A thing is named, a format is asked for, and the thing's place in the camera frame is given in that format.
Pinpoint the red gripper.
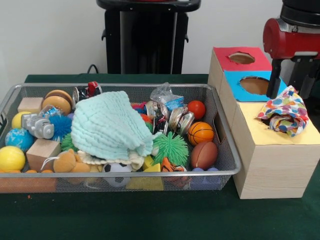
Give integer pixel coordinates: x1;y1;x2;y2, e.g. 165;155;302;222
262;17;320;101

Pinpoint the colourful dotted cloth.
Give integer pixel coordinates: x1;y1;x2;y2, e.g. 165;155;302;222
254;85;310;138

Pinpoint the mint green muslin cloth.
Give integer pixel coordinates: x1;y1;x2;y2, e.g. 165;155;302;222
70;90;155;161

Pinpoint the wooden box with three holes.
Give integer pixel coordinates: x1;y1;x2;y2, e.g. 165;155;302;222
207;46;320;200

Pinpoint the black upright panel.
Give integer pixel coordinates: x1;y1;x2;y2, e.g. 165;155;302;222
287;58;311;87

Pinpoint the dark green tablecloth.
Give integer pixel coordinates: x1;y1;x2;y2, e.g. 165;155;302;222
298;80;320;101
0;73;320;240

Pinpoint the red rubber ball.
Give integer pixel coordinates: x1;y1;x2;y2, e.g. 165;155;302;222
187;100;207;120

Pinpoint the small orange basketball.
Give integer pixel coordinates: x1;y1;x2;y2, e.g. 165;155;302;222
187;121;215;146

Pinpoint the small brown football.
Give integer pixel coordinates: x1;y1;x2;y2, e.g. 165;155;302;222
191;141;219;170

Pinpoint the green spiky rubber ball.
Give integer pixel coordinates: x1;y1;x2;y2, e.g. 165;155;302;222
151;131;190;166

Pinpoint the blue spiky rubber ball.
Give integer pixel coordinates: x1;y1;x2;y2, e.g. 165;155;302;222
49;114;73;142

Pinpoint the toy hamburger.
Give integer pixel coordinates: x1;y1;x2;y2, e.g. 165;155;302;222
41;89;74;116

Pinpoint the plain wooden cube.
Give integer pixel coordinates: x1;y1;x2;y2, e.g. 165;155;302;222
25;137;62;173

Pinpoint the blue marbled ball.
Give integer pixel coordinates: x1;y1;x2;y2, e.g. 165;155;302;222
4;128;35;153

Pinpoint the yellow plastic ball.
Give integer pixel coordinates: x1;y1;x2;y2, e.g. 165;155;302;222
0;145;26;173

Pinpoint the silver wire mesh bin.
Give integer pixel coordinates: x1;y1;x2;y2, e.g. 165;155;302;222
0;83;243;194

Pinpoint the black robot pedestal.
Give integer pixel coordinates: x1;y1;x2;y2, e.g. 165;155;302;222
96;0;202;75

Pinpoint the black cable loop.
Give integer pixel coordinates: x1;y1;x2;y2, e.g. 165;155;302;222
86;63;101;74

